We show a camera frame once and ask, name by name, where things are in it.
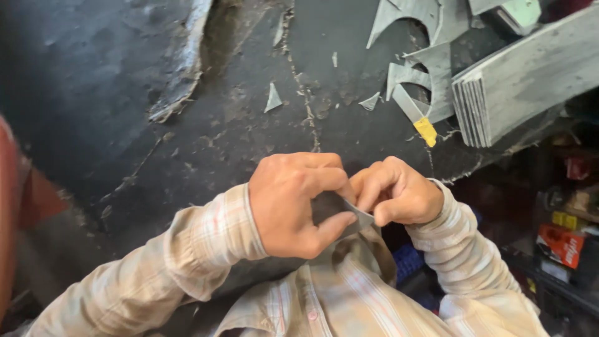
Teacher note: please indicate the metal machine part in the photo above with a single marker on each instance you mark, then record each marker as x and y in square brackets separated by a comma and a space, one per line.
[512, 14]

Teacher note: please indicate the small grey material piece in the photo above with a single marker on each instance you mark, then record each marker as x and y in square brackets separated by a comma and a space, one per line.
[327, 208]

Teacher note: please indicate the red object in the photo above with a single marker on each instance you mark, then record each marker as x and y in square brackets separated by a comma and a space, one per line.
[9, 206]

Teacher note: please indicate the cluttered shelf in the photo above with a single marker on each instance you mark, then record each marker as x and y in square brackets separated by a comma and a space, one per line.
[561, 224]

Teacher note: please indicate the person's right hand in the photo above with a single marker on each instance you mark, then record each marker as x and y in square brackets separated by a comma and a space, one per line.
[412, 196]

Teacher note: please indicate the yellow packet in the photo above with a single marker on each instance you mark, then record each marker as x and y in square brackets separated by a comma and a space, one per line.
[565, 220]

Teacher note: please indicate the large grey cut-out scrap sheet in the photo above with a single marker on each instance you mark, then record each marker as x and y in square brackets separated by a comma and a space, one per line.
[416, 11]

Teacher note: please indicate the person's left hand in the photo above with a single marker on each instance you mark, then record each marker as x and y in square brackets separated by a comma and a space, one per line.
[280, 206]

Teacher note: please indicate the orange box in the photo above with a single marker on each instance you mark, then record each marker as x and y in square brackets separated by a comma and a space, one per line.
[559, 245]

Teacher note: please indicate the blue plastic object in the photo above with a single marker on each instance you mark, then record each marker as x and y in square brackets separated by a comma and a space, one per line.
[408, 262]

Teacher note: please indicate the small grey triangular scrap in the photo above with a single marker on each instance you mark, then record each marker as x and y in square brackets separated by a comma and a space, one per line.
[371, 102]
[273, 100]

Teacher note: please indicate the grey scrap strip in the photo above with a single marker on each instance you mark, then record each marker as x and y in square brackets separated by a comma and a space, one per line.
[279, 30]

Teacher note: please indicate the person's plaid shirt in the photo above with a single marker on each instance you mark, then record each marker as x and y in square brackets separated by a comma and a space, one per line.
[346, 299]

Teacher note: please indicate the grey curved cut-out scrap sheet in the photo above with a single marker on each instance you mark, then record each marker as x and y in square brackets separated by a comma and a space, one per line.
[437, 70]

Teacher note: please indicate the stack of grey boards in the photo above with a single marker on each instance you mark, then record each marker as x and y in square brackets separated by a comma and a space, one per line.
[524, 79]

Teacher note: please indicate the tiny grey scrap sliver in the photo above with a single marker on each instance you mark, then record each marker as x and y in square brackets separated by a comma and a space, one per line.
[334, 59]

